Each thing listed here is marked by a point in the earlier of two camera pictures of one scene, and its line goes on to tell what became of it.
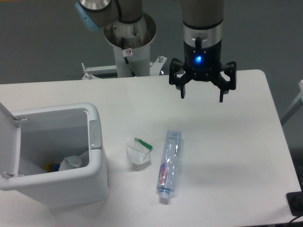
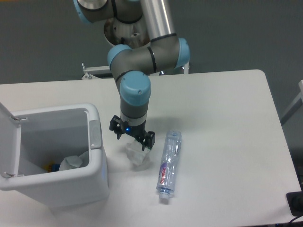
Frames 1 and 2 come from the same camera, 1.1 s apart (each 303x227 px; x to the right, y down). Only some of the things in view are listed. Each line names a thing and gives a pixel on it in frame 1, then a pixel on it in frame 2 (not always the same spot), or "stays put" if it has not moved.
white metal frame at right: [296, 106] stays put
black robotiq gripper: [202, 60] to [136, 131]
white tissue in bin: [75, 161] stays put
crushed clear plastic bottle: [168, 169] stays put
